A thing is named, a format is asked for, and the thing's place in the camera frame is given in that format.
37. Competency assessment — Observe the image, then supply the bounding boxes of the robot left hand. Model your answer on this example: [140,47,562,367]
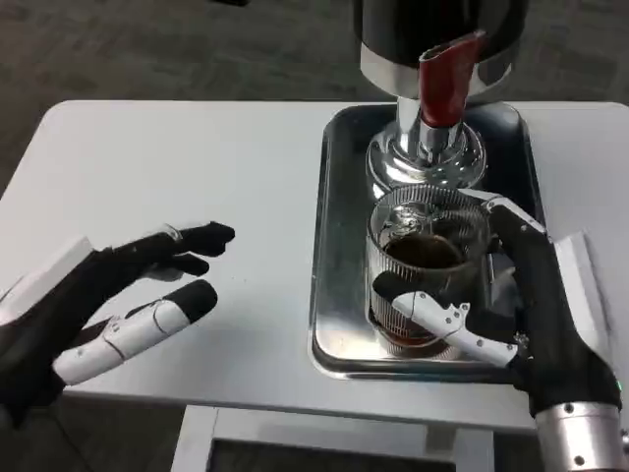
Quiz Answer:
[0,220,236,429]

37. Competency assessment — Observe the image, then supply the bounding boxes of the white table frame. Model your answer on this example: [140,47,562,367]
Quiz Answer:
[169,405,542,472]

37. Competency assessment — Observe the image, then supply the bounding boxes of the red tap lever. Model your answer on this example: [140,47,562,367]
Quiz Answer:
[417,29,487,128]

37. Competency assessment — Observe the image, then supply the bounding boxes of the black and steel drink dispenser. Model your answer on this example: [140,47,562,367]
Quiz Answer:
[351,0,530,198]

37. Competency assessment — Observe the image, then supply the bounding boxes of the steel drip tray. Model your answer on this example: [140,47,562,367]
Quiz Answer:
[310,103,546,383]

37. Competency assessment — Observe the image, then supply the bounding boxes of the clear ribbed glass cup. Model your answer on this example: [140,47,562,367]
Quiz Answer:
[366,186,492,356]

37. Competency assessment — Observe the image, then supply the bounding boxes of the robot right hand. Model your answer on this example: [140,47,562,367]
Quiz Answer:
[372,189,623,415]

